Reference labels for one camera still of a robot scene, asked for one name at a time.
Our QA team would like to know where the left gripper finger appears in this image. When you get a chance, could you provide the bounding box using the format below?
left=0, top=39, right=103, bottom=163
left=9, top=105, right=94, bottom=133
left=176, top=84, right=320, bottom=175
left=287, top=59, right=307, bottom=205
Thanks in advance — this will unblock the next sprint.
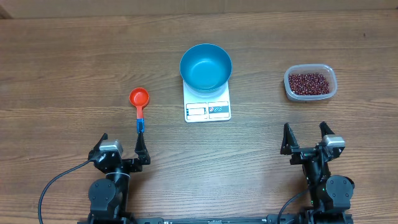
left=93, top=133, right=108, bottom=151
left=134, top=132, right=150, bottom=165

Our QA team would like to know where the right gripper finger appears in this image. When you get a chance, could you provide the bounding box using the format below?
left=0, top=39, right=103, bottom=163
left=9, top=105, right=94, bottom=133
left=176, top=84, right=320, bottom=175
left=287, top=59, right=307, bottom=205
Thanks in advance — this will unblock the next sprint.
left=280, top=123, right=299, bottom=155
left=319, top=121, right=335, bottom=138

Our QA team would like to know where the orange scoop with blue handle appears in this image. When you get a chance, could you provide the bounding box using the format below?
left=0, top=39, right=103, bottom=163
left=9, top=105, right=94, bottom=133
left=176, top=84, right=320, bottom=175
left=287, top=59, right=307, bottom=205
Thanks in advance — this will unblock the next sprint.
left=129, top=87, right=149, bottom=133

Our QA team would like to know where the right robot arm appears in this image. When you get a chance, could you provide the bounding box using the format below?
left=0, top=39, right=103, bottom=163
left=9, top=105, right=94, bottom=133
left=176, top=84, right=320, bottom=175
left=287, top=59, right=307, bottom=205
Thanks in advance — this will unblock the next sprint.
left=277, top=121, right=355, bottom=224

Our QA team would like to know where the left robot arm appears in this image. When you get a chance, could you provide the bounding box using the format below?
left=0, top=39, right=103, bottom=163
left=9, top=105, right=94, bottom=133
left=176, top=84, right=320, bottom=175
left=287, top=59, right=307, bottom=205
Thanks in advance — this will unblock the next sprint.
left=86, top=132, right=150, bottom=223

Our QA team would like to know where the white digital kitchen scale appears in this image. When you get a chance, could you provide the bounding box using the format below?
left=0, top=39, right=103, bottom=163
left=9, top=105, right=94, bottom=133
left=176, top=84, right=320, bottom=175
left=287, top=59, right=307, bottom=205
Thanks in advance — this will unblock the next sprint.
left=183, top=82, right=231, bottom=123

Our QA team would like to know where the blue metal bowl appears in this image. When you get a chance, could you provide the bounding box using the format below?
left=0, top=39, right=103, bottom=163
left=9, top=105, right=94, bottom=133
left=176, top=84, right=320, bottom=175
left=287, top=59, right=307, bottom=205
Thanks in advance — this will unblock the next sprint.
left=179, top=44, right=233, bottom=93

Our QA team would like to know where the clear plastic container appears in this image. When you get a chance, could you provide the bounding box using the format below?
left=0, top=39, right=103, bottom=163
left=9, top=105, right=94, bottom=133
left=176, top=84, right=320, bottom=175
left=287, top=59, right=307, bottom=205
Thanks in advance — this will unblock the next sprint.
left=284, top=64, right=338, bottom=101

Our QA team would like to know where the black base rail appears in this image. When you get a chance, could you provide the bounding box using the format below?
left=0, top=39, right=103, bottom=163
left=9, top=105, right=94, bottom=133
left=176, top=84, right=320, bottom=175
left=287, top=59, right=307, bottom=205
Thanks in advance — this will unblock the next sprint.
left=136, top=214, right=354, bottom=224

